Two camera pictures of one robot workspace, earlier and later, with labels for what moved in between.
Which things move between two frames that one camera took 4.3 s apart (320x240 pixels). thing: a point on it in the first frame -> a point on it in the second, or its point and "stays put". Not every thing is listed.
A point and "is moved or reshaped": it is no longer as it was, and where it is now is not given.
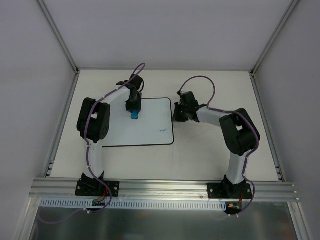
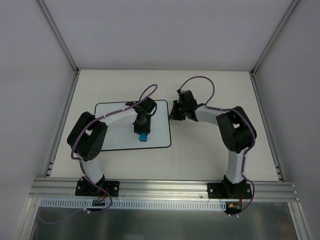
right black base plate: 229,191 stays put
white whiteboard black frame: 153,126 stays put
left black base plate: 82,189 stays put
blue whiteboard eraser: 135,115 is moved or reshaped
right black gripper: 178,113 stays put
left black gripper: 133,107 -> 142,128
